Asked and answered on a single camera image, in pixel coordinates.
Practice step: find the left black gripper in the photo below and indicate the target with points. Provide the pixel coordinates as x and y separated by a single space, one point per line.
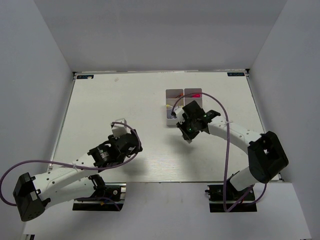
112 139

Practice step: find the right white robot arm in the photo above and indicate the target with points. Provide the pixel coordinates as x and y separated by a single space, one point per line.
266 156

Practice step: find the left corner label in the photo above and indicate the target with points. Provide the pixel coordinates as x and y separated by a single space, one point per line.
85 77

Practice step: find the white compartment organizer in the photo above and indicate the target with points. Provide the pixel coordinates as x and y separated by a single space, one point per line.
188 92
170 99

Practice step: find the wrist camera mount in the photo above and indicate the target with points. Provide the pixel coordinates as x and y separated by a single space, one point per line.
119 128
177 113

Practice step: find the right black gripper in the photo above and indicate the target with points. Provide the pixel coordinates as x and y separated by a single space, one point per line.
182 125

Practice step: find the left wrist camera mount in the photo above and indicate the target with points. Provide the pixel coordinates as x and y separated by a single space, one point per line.
119 128

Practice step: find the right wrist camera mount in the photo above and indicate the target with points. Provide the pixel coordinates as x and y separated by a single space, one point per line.
177 113

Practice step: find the corner label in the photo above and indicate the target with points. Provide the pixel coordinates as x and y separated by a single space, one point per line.
85 77
236 74

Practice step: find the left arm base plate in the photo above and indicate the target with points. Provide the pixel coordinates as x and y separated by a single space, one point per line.
111 199

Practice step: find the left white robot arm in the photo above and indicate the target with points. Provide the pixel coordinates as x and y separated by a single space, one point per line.
82 181

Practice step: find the right corner label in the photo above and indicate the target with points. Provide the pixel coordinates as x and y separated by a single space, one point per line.
236 74

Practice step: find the pink black highlighter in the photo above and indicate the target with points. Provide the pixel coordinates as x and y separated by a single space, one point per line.
196 96

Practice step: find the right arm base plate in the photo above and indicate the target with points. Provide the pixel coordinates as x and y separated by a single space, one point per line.
215 197

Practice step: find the left white compartment organizer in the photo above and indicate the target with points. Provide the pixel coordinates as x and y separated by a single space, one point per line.
170 99

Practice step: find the right white compartment organizer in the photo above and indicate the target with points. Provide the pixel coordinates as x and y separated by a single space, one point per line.
188 92

